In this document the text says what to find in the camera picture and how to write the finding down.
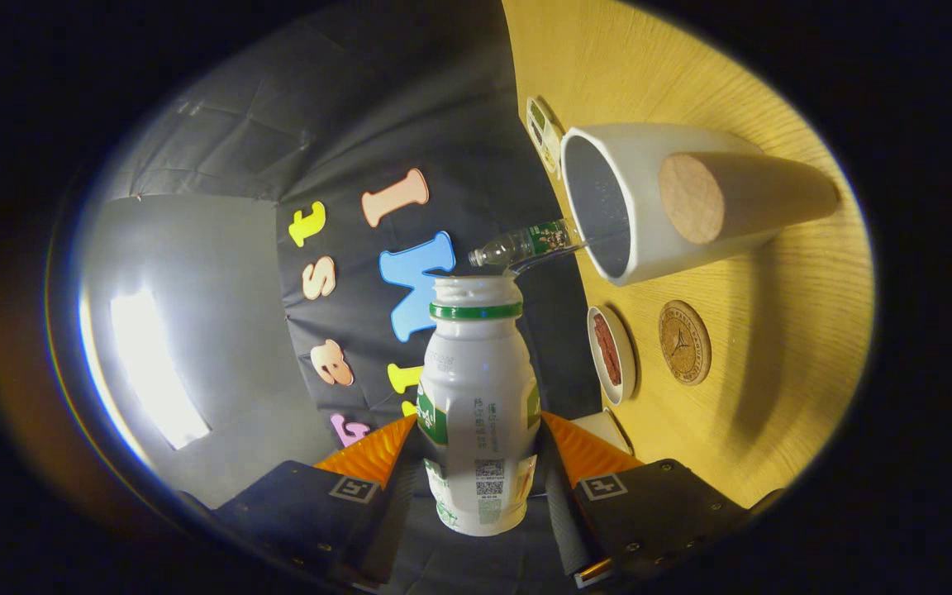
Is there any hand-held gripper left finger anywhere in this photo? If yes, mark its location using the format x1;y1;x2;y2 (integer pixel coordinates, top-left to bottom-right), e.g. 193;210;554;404
216;413;429;589

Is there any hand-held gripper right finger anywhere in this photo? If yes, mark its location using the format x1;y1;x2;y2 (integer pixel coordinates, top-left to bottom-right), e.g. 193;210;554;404
538;411;783;589

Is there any white juice bottle green label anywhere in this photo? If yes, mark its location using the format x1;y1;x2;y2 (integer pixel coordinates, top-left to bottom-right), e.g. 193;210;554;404
416;275;541;538

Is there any round cork coaster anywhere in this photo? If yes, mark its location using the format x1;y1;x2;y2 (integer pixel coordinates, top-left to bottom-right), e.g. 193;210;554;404
659;299;712;387

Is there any white cup wooden handle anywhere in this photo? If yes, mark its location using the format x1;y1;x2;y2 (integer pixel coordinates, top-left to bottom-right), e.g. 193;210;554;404
560;122;842;288

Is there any clear plastic water bottle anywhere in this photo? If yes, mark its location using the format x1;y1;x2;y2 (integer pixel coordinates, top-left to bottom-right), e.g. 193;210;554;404
469;217;588;274

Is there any white toaster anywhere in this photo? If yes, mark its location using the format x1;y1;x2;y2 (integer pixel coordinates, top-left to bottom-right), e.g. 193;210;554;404
569;409;634;457

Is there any white bowl with red food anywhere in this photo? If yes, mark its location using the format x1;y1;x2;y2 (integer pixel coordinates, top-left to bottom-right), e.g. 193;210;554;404
587;305;637;406

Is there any white divided plate with grains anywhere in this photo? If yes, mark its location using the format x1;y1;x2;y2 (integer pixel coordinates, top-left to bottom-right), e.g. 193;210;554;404
526;97;566;176

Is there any black backdrop cloth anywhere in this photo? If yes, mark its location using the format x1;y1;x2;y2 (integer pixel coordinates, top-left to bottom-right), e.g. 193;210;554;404
104;0;609;595

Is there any wooden table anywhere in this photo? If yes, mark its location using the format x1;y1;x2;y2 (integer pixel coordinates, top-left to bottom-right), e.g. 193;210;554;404
501;0;873;509

